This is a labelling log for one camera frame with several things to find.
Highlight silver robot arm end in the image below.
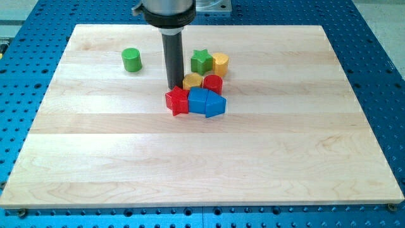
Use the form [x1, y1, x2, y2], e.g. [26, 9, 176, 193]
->
[131, 0, 196, 35]

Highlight yellow hexagon block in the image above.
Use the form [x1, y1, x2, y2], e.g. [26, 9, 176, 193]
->
[182, 73, 203, 90]

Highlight blue pentagon block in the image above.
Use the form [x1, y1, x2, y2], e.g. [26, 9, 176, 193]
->
[205, 91, 227, 118]

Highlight blue cube block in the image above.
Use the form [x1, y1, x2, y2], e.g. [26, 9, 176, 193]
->
[188, 87, 208, 114]

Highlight red star block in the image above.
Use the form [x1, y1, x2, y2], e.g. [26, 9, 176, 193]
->
[165, 86, 189, 116]

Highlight red cylinder block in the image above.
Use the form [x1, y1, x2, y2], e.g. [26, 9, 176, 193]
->
[203, 74, 223, 95]

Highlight green star block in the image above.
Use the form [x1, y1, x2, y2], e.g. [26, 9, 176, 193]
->
[190, 49, 213, 75]

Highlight yellow half-round block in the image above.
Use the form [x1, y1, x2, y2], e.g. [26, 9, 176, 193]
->
[212, 53, 229, 77]

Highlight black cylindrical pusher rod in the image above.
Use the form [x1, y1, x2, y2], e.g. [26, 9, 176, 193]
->
[162, 32, 184, 89]

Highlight green cylinder block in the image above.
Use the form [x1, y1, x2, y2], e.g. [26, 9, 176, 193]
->
[121, 47, 142, 72]

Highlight light wooden board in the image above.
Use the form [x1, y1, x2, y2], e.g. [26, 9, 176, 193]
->
[1, 24, 404, 209]

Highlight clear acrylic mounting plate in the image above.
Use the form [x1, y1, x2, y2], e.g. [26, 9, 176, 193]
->
[196, 0, 232, 13]

